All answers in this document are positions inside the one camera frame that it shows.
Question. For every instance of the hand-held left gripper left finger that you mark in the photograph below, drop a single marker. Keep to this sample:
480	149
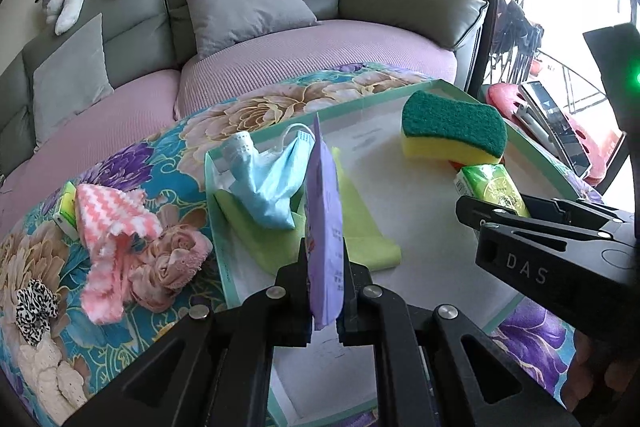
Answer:
292	307

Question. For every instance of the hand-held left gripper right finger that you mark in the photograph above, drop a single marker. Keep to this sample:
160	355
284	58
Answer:
355	307

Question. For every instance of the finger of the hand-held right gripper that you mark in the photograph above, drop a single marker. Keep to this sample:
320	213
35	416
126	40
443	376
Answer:
525	257
540	212

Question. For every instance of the green tissue packet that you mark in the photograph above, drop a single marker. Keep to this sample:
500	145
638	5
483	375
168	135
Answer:
65	212
487	187

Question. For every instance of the light green cloth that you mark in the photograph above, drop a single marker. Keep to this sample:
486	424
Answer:
370	232

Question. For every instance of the teal cardboard tray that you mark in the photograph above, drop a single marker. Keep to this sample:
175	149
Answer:
425	232

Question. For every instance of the purple packet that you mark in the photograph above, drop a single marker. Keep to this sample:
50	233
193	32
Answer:
325	207

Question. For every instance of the blue face mask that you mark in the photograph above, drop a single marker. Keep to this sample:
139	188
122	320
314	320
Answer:
270	192

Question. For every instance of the green yellow sponge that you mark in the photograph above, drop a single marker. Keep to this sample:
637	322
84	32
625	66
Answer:
450	127

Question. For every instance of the dusty pink towel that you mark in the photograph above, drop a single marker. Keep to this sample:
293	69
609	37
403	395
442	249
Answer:
170	257

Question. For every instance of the pink white knitted cloth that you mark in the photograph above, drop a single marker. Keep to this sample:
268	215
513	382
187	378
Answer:
105	217

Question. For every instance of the cream knitted cloth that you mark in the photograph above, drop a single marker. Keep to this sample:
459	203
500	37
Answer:
50	382

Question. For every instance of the leopard print scrunchie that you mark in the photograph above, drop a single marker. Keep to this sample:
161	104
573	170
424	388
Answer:
35	312

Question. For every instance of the person's right hand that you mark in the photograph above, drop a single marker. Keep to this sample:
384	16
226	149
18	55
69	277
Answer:
610	372

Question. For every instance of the silver black device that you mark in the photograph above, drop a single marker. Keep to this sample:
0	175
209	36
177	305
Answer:
550	117

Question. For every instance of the pink plastic stool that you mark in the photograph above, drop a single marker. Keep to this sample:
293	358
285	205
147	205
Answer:
502	99

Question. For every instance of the black metal rack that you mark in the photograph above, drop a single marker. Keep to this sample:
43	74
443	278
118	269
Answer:
517	37

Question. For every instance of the floral teal blanket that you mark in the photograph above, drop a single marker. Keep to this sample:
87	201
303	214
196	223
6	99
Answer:
165	147

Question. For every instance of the lilac ribbed seat cushion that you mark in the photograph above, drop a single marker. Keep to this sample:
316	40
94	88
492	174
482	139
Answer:
325	47
100	122

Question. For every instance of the grey cushion with lilac band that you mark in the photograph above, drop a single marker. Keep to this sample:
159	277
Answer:
245	12

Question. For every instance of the plain grey cushion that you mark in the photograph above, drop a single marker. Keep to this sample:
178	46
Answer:
70	77

